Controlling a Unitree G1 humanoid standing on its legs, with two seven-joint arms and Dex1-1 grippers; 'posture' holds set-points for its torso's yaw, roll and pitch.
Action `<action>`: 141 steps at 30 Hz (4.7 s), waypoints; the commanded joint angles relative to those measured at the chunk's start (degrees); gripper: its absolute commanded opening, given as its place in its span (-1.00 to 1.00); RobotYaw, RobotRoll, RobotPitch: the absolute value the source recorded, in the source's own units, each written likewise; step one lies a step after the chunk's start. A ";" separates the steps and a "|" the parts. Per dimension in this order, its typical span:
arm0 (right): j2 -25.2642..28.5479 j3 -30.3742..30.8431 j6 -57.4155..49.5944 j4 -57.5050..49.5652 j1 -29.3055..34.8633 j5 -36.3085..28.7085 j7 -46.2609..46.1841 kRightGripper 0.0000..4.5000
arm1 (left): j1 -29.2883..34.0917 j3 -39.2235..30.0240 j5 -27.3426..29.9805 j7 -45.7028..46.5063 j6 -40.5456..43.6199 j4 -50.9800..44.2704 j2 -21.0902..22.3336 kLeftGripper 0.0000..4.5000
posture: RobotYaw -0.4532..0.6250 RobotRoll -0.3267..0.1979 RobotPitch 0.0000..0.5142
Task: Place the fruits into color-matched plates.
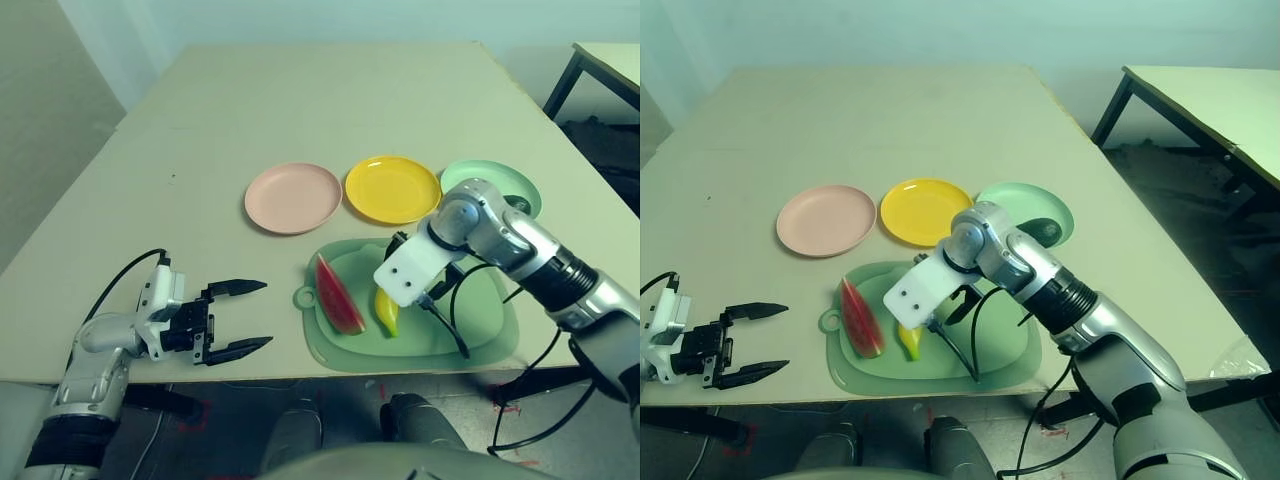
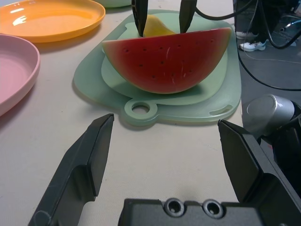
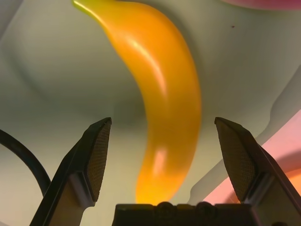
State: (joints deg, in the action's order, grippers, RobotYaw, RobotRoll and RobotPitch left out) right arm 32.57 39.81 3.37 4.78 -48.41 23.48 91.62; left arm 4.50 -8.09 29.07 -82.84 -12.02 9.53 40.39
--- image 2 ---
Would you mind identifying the white sneaker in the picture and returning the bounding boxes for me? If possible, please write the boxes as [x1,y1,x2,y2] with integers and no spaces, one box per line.
[239,40,268,51]
[236,32,257,40]

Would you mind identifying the long black floor cable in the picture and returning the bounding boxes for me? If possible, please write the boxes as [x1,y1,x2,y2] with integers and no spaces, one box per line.
[236,44,301,91]

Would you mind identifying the person's black trouser legs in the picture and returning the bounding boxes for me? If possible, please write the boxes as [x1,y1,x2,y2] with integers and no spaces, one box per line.
[234,0,273,36]

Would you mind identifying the toy watermelon slice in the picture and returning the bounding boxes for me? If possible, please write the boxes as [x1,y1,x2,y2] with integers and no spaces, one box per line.
[102,27,232,94]

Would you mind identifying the looped black cable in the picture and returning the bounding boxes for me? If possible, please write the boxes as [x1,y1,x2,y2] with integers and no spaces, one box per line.
[258,0,301,49]

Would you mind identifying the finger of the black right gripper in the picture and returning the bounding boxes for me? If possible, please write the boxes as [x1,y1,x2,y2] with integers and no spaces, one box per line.
[178,0,198,33]
[131,0,149,37]

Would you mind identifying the small green ring-handled cutting board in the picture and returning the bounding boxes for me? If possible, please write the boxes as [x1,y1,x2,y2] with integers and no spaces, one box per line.
[101,21,229,128]

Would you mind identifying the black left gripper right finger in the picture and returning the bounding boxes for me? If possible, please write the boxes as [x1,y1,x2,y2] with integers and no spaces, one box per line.
[217,119,301,226]

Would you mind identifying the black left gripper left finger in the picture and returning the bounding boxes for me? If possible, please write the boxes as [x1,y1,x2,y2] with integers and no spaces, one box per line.
[27,113,115,226]

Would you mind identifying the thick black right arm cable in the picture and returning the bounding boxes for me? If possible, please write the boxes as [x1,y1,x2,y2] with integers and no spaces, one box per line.
[194,0,259,21]

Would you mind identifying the toy yellow banana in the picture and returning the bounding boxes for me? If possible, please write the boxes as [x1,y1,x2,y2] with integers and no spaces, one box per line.
[143,14,176,37]

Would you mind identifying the large translucent green cutting board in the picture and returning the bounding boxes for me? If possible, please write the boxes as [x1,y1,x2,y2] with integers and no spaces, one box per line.
[72,9,242,128]

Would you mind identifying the pink plastic plate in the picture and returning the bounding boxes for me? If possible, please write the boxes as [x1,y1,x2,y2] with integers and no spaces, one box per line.
[0,33,41,117]

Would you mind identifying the light green plastic plate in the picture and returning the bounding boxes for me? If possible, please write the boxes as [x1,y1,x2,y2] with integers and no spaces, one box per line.
[97,0,132,8]

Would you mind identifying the yellow orange plastic plate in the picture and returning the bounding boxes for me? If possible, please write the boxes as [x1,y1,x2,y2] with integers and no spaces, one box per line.
[0,0,106,43]

